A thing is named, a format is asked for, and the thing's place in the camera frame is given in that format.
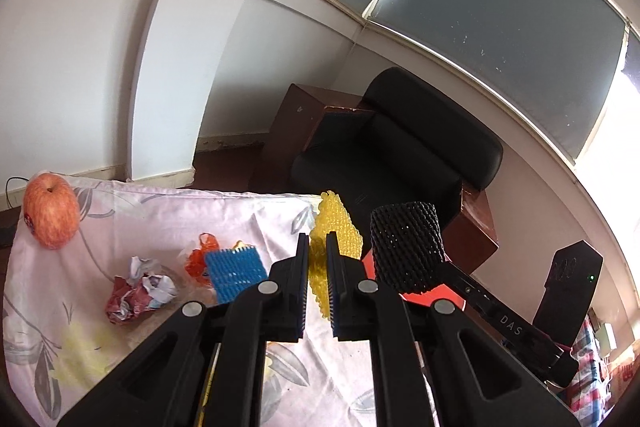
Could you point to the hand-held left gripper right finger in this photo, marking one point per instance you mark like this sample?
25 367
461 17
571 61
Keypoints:
332 292

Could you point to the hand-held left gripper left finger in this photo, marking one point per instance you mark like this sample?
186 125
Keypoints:
301 287

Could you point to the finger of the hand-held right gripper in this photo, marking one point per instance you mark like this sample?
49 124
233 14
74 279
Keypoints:
462 284

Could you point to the yellow foam fruit net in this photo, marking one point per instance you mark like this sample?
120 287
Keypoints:
337 227

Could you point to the black foam fruit net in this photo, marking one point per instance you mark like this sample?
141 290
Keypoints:
407 247

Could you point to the blue foam fruit net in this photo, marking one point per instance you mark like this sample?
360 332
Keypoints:
235 272

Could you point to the red white paper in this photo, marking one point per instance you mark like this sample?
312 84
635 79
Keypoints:
137 294

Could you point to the brown wooden cabinet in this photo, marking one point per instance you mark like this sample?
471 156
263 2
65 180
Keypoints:
475 227
295 132

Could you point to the plaid cloth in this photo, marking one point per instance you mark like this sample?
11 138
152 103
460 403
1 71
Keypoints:
590 357

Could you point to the orange peel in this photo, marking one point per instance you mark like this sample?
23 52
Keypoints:
241 246

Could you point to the orange plastic wrapper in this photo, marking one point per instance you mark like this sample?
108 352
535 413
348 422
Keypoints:
195 264

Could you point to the black leather armchair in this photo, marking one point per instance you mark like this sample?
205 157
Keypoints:
400 142

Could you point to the floral tablecloth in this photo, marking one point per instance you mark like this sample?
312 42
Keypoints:
160 217

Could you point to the red apple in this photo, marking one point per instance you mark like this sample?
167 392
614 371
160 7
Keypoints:
51 212

